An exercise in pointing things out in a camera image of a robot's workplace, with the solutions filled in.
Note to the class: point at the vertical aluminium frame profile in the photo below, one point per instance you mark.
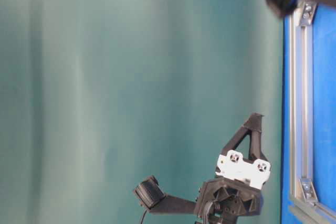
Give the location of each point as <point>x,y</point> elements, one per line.
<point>300,103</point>

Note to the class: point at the aluminium corner bracket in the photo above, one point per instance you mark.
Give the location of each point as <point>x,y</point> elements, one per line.
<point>307,9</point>
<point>308,192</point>

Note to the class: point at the lower aluminium corner bracket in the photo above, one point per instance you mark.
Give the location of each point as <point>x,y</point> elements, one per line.
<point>308,192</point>

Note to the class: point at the lower aluminium frame profile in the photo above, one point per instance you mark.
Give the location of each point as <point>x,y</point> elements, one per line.
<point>311,212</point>

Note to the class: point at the upper aluminium corner bracket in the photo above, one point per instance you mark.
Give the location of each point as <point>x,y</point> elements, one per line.
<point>307,9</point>

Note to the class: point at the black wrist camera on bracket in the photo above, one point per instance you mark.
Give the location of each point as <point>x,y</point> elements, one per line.
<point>155,201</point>

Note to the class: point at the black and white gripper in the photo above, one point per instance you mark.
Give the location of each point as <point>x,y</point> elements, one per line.
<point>236,191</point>

